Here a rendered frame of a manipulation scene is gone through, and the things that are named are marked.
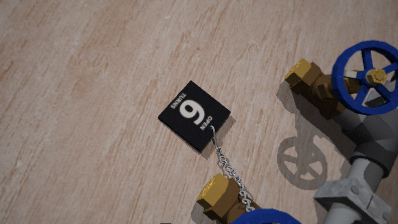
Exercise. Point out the grey pipe manifold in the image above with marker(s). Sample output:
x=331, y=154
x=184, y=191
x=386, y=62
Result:
x=374, y=129

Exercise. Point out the black square tag with metal chain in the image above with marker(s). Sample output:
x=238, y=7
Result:
x=190, y=114

